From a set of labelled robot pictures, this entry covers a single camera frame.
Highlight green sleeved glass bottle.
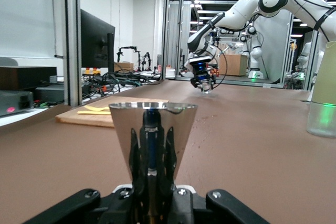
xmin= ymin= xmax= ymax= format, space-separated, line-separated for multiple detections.
xmin=306 ymin=40 xmax=336 ymax=138

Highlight wooden cutting board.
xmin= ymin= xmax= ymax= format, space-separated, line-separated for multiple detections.
xmin=55 ymin=98 xmax=170 ymax=128

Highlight black computer monitor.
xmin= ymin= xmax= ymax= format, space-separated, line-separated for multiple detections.
xmin=80 ymin=8 xmax=116 ymax=71

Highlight colourful toy blocks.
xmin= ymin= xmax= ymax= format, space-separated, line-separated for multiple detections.
xmin=81 ymin=67 xmax=102 ymax=76

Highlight large cardboard box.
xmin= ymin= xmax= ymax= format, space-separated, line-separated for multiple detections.
xmin=217 ymin=54 xmax=249 ymax=77

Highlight clear glass shaker cup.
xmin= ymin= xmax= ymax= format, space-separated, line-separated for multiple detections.
xmin=198 ymin=79 xmax=214 ymax=95

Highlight yellow plastic fork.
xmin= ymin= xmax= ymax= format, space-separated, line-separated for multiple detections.
xmin=83 ymin=105 xmax=111 ymax=112

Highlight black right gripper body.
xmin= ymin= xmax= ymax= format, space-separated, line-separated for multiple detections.
xmin=193 ymin=62 xmax=217 ymax=82

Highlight aluminium frame post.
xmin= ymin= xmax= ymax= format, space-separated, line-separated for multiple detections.
xmin=64 ymin=0 xmax=82 ymax=107
xmin=161 ymin=0 xmax=173 ymax=80

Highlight yellow plastic knife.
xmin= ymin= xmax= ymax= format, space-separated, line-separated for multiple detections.
xmin=77 ymin=110 xmax=112 ymax=116

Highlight black articulated stand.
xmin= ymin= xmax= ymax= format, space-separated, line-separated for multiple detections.
xmin=117 ymin=46 xmax=141 ymax=72
xmin=141 ymin=52 xmax=153 ymax=72

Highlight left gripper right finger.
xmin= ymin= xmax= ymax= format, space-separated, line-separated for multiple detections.
xmin=162 ymin=185 xmax=271 ymax=224

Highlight dark brown box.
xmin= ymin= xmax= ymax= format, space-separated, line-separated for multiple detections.
xmin=0 ymin=66 xmax=58 ymax=91

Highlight steel jigger measuring cup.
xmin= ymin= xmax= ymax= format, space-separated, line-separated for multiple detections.
xmin=108 ymin=102 xmax=199 ymax=224

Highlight small cardboard box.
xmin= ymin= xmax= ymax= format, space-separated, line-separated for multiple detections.
xmin=114 ymin=62 xmax=134 ymax=72

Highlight brown paper table cover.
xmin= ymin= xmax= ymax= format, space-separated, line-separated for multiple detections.
xmin=0 ymin=78 xmax=336 ymax=224

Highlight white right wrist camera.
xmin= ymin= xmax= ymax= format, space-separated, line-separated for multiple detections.
xmin=189 ymin=56 xmax=212 ymax=65

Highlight black electronic device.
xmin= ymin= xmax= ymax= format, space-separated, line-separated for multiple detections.
xmin=0 ymin=90 xmax=35 ymax=117

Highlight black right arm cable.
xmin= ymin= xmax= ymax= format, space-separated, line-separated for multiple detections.
xmin=208 ymin=47 xmax=228 ymax=90

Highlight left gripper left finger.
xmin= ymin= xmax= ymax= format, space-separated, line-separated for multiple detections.
xmin=25 ymin=184 xmax=148 ymax=224

